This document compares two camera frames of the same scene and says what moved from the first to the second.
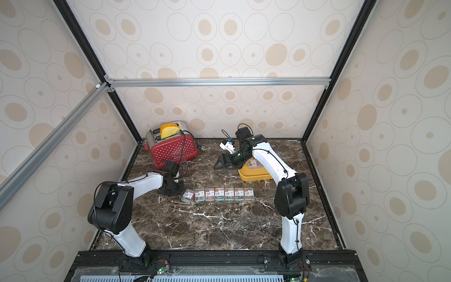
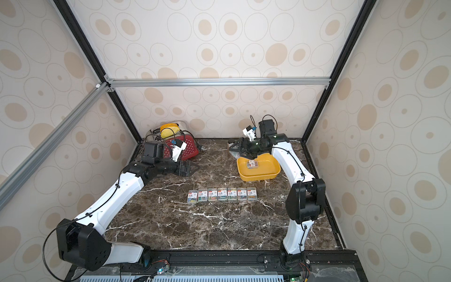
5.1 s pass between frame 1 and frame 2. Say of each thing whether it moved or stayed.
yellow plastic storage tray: stayed
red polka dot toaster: stayed
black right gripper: moved
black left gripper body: moved
